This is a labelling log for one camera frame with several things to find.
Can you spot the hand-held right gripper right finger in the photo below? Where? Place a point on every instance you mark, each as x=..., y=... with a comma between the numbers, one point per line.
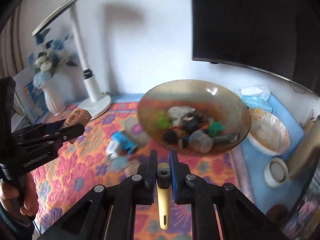
x=173, y=170

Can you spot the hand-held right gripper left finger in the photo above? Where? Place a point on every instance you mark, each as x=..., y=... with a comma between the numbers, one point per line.
x=151, y=170

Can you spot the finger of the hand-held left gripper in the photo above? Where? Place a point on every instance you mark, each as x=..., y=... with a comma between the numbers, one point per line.
x=50, y=127
x=72, y=132

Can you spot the small brown printed box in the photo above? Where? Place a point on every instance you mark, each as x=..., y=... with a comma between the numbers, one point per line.
x=77, y=117

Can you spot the small clear plastic cup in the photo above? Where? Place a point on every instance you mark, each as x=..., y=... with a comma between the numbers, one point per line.
x=200, y=141

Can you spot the green toy figure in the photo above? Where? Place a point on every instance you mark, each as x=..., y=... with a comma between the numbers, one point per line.
x=163, y=121

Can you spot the amber glass bowl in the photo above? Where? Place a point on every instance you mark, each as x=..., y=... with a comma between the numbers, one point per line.
x=190, y=92

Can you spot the person's left hand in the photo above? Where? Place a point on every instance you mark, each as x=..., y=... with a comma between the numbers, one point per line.
x=12, y=197

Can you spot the stack of books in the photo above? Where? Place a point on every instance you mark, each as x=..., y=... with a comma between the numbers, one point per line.
x=23, y=122

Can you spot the white ribbed vase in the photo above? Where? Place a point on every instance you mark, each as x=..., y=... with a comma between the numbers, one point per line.
x=53, y=100

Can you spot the light blue plastic toy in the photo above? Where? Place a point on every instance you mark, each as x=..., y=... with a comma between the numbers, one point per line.
x=120, y=163

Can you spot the blue cover workbook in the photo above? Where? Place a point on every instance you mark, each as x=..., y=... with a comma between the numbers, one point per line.
x=32, y=97

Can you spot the floral quilted blanket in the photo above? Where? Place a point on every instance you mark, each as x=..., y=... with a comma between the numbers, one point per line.
x=75, y=170

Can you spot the blue and white toy train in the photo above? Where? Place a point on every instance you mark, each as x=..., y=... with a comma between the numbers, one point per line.
x=123, y=141

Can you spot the white desk lamp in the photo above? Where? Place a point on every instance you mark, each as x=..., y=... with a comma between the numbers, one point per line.
x=92, y=90

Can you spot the black toy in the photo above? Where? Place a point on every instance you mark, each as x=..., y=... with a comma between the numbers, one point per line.
x=191, y=122

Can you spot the teal plastic toy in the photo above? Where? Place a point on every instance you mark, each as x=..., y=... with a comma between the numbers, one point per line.
x=216, y=127

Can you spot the grey plastic piece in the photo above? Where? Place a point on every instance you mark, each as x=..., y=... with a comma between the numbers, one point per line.
x=226, y=138

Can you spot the blue and white artificial flowers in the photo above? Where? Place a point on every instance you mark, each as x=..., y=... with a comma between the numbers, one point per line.
x=46, y=65

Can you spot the beige curtain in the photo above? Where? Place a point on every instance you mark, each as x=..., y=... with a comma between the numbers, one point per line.
x=10, y=42

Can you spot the white tape roll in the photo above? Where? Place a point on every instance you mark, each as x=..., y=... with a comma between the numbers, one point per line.
x=268, y=176

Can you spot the pink patterned bowl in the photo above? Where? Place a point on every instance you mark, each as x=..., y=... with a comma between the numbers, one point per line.
x=268, y=130

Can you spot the light blue patterned packet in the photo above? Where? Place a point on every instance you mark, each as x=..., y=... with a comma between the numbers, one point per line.
x=255, y=102

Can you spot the white tissue pack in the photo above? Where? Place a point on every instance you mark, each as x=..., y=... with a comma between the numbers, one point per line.
x=253, y=91

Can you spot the cardboard tube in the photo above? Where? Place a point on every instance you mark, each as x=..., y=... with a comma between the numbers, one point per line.
x=302, y=155

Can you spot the black monitor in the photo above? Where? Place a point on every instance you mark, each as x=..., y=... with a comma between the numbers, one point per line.
x=250, y=17

